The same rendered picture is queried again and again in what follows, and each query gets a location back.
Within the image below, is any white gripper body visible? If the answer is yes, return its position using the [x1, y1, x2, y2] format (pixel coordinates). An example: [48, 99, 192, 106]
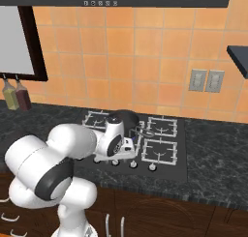
[93, 146, 137, 163]

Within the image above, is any dark frying pan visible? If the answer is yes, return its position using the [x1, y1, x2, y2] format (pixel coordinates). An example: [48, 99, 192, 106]
[111, 109, 157, 136]

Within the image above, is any dark wood cupboard door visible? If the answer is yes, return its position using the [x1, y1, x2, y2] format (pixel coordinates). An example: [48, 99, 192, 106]
[84, 185, 116, 237]
[212, 204, 248, 237]
[113, 188, 217, 237]

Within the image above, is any black hob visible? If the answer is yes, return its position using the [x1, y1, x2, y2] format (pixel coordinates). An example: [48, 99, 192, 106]
[75, 109, 189, 184]

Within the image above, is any dark wood drawer front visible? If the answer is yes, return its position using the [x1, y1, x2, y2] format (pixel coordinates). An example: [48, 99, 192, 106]
[0, 204, 61, 237]
[0, 172, 16, 210]

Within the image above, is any dark red bottle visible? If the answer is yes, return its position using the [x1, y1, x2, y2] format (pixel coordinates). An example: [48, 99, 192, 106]
[14, 79, 33, 112]

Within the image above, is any olive green bottle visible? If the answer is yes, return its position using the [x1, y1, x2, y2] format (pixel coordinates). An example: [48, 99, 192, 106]
[2, 77, 20, 111]

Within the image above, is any silver door handle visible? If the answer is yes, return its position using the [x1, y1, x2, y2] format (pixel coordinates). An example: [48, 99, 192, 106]
[105, 213, 112, 237]
[119, 216, 126, 237]

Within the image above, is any grey wall outlet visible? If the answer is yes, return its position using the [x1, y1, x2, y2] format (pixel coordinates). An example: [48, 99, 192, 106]
[188, 69, 208, 93]
[204, 70, 226, 94]

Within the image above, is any dark framed wall cupboard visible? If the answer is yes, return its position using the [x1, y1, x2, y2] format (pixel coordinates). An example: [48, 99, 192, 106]
[0, 5, 49, 82]

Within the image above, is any dark wall shelf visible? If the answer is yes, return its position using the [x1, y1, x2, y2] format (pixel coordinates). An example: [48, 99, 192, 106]
[226, 44, 248, 79]

